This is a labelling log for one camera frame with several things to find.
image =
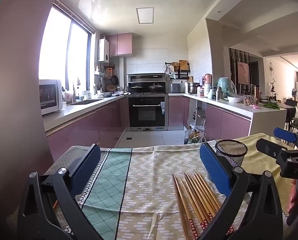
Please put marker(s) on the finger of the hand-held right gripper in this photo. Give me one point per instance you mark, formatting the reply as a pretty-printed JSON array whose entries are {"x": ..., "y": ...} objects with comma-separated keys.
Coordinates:
[
  {"x": 269, "y": 147},
  {"x": 285, "y": 134}
]

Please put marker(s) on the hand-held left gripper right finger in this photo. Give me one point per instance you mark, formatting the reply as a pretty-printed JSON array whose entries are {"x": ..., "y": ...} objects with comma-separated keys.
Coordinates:
[{"x": 214, "y": 167}]

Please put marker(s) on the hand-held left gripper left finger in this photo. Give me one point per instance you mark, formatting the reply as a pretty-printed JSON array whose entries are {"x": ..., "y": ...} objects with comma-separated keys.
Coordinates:
[{"x": 87, "y": 165}]

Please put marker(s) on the black mesh utensil holder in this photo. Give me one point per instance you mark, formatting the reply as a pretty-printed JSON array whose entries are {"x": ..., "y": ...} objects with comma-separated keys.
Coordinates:
[{"x": 235, "y": 158}]

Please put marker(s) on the bundle of wooden chopsticks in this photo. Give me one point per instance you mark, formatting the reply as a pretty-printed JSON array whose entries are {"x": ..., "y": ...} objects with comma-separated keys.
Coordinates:
[{"x": 196, "y": 200}]

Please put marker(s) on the plain yellow cloth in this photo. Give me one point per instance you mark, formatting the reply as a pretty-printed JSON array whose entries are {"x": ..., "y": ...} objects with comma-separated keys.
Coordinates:
[{"x": 261, "y": 162}]

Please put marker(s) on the dark dining chair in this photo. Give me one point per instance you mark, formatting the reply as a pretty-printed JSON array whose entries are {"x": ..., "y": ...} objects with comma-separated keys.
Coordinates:
[{"x": 291, "y": 105}]

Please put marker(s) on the green leafy vegetables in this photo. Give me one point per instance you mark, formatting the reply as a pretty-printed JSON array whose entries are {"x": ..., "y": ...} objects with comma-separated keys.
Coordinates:
[{"x": 271, "y": 105}]

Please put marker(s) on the plastic bag of greens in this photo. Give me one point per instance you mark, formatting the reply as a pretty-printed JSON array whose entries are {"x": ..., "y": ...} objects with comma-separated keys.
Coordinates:
[{"x": 197, "y": 136}]

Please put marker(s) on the pink kitchen base cabinets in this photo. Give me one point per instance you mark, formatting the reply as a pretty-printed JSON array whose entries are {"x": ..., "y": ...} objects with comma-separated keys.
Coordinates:
[
  {"x": 88, "y": 127},
  {"x": 226, "y": 125}
]

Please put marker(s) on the plastic oil bottle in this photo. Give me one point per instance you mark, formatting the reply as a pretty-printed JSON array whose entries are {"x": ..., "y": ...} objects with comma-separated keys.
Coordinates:
[{"x": 188, "y": 136}]

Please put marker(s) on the glass jar set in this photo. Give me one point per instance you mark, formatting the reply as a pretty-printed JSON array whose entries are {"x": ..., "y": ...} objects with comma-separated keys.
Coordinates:
[{"x": 250, "y": 100}]

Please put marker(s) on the brown tumbler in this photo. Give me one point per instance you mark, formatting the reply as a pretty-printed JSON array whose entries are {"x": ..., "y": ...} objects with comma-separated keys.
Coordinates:
[{"x": 257, "y": 93}]

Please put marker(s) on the white bowl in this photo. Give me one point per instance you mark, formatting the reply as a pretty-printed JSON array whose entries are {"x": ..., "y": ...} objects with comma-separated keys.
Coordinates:
[{"x": 235, "y": 100}]

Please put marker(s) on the patterned beige teal tablecloth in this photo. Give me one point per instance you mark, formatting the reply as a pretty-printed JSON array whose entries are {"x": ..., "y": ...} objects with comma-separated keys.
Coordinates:
[{"x": 149, "y": 180}]

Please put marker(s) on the steel flask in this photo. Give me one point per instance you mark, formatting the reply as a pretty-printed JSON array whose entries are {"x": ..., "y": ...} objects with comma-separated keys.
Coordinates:
[{"x": 219, "y": 93}]

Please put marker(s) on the steel basin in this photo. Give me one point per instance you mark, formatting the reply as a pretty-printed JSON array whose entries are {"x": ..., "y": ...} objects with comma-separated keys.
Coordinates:
[{"x": 106, "y": 94}]

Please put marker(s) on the steel sink faucet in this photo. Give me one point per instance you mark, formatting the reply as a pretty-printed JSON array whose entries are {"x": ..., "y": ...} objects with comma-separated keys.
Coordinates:
[{"x": 74, "y": 92}]

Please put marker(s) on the large teal plastic bag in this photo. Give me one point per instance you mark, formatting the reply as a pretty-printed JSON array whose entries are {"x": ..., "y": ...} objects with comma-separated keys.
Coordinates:
[{"x": 226, "y": 86}]

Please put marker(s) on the white countertop oven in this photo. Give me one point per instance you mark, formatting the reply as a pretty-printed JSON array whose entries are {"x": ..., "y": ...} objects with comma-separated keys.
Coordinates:
[{"x": 51, "y": 97}]

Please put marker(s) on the black integrated stove with oven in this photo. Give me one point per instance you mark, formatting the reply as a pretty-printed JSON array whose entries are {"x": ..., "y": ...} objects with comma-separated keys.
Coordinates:
[{"x": 146, "y": 112}]

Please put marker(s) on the steel stockpot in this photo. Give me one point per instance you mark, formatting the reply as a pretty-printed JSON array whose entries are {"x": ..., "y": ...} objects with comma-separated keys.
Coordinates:
[{"x": 193, "y": 88}]

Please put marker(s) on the pink kettle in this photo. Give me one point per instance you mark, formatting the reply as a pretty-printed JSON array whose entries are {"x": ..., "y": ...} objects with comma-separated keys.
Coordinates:
[{"x": 208, "y": 79}]

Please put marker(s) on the silver rice cooker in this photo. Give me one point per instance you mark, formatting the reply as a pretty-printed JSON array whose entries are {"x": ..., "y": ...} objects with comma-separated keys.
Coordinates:
[{"x": 175, "y": 88}]

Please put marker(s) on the hanging black frying pan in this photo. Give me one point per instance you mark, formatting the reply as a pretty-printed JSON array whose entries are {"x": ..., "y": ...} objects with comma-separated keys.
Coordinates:
[{"x": 115, "y": 80}]

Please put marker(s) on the pan with glass lid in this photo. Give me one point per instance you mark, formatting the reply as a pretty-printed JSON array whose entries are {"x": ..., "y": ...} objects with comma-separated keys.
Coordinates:
[
  {"x": 155, "y": 86},
  {"x": 137, "y": 87}
]

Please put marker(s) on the wooden cutting board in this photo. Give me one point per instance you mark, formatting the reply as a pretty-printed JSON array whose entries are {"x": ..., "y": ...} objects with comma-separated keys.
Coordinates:
[{"x": 184, "y": 65}]

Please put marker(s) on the kitchen window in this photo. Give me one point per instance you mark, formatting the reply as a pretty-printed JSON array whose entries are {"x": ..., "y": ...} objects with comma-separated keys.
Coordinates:
[{"x": 58, "y": 50}]

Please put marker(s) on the square ceiling light panel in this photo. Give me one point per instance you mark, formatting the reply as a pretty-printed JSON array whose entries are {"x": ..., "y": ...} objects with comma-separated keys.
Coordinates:
[{"x": 145, "y": 15}]

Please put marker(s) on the wall clock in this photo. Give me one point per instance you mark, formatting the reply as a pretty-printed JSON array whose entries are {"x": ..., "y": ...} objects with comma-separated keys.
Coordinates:
[{"x": 271, "y": 70}]

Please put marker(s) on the pink wall picture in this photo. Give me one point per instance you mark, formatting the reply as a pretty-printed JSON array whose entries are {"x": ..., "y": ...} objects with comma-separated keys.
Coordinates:
[{"x": 243, "y": 73}]

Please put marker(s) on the black wall rack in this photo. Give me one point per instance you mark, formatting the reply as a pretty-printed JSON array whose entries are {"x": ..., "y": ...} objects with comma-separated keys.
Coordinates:
[{"x": 184, "y": 75}]

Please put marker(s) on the white wall water heater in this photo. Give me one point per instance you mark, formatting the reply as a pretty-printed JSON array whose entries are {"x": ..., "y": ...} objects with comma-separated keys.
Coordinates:
[{"x": 103, "y": 50}]

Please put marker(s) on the pink upper wall cabinet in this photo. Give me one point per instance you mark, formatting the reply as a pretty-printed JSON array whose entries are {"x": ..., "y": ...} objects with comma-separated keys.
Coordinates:
[{"x": 120, "y": 45}]

